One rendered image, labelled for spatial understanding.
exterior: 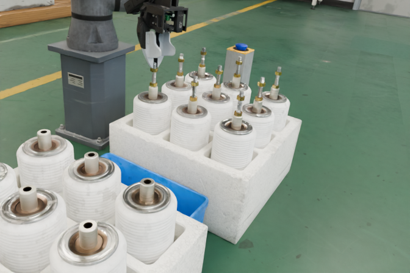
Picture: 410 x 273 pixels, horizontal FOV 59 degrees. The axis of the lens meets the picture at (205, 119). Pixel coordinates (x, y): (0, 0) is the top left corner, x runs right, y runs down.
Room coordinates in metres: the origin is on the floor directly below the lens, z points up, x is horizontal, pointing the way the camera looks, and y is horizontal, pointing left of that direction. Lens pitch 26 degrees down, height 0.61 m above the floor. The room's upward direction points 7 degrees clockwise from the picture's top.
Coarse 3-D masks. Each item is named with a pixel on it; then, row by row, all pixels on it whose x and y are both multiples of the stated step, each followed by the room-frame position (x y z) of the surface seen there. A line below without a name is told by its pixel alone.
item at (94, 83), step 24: (48, 48) 1.02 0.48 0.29; (120, 48) 1.07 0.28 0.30; (72, 72) 1.00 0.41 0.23; (96, 72) 0.99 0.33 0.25; (120, 72) 1.07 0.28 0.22; (72, 96) 1.00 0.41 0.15; (96, 96) 0.98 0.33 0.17; (120, 96) 1.07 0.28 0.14; (72, 120) 1.01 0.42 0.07; (96, 120) 0.98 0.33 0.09; (96, 144) 0.96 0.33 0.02
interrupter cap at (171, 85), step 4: (172, 80) 0.97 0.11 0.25; (168, 84) 0.94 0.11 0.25; (172, 84) 0.94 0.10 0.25; (184, 84) 0.96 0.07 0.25; (188, 84) 0.95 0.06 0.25; (172, 88) 0.91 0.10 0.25; (176, 88) 0.91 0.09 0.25; (180, 88) 0.91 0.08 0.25; (184, 88) 0.92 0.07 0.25; (188, 88) 0.92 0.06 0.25
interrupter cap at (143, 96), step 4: (144, 92) 0.86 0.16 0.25; (148, 92) 0.86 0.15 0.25; (160, 92) 0.87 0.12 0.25; (140, 96) 0.83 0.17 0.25; (144, 96) 0.83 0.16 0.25; (160, 96) 0.85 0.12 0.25; (164, 96) 0.85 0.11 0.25; (140, 100) 0.81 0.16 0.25; (144, 100) 0.81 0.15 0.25; (148, 100) 0.81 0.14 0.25; (152, 100) 0.82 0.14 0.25; (156, 100) 0.82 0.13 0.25; (160, 100) 0.82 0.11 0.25; (164, 100) 0.82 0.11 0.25
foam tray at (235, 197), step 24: (120, 120) 0.83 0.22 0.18; (288, 120) 0.96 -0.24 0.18; (120, 144) 0.79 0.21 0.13; (144, 144) 0.75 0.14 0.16; (168, 144) 0.74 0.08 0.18; (288, 144) 0.88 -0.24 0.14; (168, 168) 0.72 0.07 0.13; (192, 168) 0.69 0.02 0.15; (216, 168) 0.66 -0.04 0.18; (264, 168) 0.71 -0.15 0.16; (288, 168) 0.94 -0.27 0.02; (216, 192) 0.66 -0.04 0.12; (240, 192) 0.63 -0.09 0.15; (264, 192) 0.76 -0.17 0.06; (216, 216) 0.65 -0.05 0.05; (240, 216) 0.63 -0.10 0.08
